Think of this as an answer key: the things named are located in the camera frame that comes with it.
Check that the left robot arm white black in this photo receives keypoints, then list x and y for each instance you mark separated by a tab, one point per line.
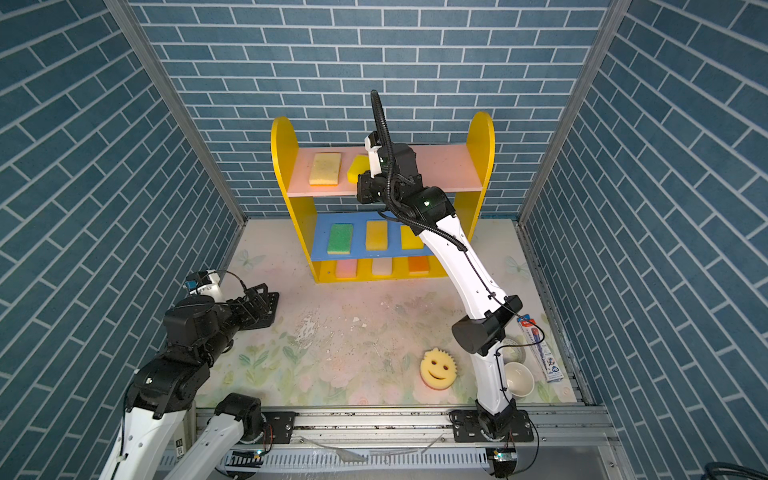
155	405

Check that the yellow sponge rectangle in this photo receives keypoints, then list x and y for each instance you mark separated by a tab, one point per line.
376	235

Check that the aluminium front rail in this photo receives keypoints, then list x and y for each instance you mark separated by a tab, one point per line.
362	438

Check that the pale yellow tan sponge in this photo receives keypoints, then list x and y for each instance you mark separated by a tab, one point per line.
325	169

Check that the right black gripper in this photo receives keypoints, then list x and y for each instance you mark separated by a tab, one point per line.
365	196

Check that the bright yellow sponge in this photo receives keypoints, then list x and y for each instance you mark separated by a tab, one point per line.
359	166
408	240

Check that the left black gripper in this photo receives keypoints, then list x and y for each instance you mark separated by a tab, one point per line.
262	307

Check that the smiley face round sponge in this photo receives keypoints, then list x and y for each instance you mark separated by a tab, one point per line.
438	369

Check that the beige pale pink sponge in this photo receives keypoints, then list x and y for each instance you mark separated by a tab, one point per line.
382	267

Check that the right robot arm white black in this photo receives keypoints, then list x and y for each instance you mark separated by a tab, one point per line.
488	310

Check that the green sponge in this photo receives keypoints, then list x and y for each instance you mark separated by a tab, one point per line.
340	239

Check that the toothpaste box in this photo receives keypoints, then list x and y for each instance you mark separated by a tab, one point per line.
536	340

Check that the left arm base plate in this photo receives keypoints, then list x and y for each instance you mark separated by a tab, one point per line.
282	427

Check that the yellow shelf pink blue boards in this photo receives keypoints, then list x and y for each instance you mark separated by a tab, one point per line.
346	202

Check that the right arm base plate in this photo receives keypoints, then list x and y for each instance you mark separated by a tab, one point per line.
474	426

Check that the orange sponge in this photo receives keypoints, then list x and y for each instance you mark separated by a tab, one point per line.
418	265

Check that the white bowl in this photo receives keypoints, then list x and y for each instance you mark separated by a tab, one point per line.
520	380

